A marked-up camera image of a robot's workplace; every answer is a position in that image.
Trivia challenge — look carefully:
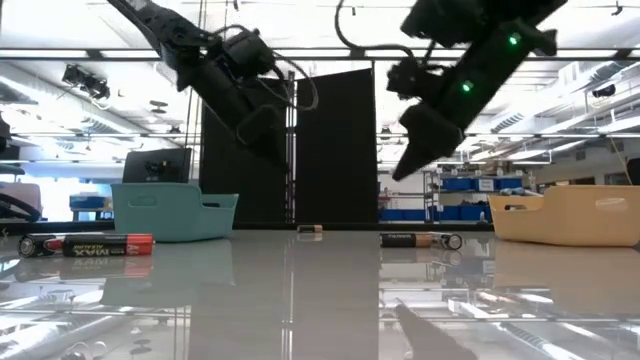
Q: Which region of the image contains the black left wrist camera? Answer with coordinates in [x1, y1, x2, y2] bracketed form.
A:
[219, 28, 277, 80]

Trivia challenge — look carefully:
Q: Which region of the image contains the yellow plastic bin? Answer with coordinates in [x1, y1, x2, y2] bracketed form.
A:
[487, 185, 640, 248]

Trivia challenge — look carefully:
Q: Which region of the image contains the black ceiling-hung camera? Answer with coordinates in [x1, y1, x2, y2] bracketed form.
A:
[61, 63, 112, 101]

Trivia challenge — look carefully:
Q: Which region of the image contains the metal shelf rack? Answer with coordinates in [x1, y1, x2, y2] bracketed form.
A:
[422, 169, 531, 224]

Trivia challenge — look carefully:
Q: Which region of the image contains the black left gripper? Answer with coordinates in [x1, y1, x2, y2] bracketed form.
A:
[179, 59, 290, 172]

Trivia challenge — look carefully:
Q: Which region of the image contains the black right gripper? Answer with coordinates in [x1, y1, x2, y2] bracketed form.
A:
[392, 49, 509, 182]

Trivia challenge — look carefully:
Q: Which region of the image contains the black monitor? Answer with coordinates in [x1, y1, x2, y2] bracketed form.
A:
[122, 147, 193, 184]

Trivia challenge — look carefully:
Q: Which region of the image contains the blue crate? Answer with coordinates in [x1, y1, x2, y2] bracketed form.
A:
[69, 194, 112, 211]

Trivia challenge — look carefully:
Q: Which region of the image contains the black red MAX battery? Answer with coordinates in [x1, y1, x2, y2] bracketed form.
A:
[60, 233, 155, 258]

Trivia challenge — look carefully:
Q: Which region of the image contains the black overhead crossbar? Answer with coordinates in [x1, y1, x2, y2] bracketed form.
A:
[0, 47, 640, 63]

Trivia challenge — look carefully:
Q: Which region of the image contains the black folding partition screen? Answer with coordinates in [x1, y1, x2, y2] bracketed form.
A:
[199, 67, 380, 226]

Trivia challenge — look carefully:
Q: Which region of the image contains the black curved tube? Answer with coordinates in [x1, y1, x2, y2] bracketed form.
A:
[0, 192, 42, 222]

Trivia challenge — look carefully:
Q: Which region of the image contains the teal plastic bin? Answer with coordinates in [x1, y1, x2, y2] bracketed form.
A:
[110, 182, 240, 244]

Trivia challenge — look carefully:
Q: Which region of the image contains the black table frame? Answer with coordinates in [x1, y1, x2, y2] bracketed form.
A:
[0, 219, 496, 237]

